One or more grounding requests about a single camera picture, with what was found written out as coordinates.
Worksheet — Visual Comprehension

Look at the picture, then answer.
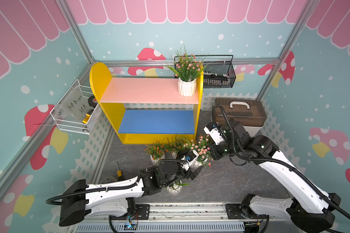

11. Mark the pink flower pot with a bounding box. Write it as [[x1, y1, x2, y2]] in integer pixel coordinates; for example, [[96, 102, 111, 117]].
[[165, 180, 188, 196], [166, 46, 205, 97], [182, 135, 214, 171]]

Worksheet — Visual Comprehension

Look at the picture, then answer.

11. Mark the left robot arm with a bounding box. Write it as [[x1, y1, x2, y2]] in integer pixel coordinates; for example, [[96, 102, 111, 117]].
[[46, 149, 202, 227]]

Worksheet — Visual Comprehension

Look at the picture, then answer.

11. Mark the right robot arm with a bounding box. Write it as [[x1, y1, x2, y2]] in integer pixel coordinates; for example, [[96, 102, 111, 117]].
[[204, 105, 350, 233]]

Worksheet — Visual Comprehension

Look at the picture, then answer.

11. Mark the yellow rack with coloured shelves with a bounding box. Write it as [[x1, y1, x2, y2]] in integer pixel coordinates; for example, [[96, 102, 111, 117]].
[[89, 63, 203, 144]]

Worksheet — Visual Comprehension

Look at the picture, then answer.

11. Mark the red flower pot middle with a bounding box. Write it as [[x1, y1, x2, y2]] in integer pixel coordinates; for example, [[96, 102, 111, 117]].
[[166, 137, 187, 159]]

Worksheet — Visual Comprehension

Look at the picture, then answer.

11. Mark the red flower pot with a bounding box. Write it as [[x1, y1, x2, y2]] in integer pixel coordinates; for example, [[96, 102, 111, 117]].
[[166, 137, 187, 159], [145, 141, 165, 165]]

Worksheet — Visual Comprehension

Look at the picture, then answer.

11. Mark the red flower pot left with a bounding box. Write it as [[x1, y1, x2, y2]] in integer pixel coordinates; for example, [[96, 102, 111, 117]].
[[145, 141, 165, 165]]

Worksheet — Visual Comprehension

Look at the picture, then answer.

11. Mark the brown lidded storage box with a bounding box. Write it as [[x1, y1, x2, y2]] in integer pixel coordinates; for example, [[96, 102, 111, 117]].
[[214, 98, 267, 137]]

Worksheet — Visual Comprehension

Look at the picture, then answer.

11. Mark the yellow utility knife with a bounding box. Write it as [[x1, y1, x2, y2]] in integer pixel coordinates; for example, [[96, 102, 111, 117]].
[[82, 114, 90, 124]]

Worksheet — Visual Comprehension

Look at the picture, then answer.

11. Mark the black tape roll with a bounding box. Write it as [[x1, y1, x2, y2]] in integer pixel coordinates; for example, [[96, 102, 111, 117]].
[[88, 95, 98, 108]]

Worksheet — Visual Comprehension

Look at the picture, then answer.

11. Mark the black wire mesh basket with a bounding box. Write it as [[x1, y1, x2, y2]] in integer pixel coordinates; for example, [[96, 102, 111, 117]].
[[174, 55, 237, 89]]

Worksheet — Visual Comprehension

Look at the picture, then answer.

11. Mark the yellow handled screwdriver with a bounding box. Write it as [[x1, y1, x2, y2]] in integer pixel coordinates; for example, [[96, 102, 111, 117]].
[[116, 162, 123, 180]]

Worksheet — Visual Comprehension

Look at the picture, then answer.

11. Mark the metal base rail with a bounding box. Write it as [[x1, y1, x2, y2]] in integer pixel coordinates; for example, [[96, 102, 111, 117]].
[[65, 203, 300, 233]]

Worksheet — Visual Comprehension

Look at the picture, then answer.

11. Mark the white wire wall basket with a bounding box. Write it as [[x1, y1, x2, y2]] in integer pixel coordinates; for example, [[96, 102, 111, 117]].
[[50, 80, 102, 135]]

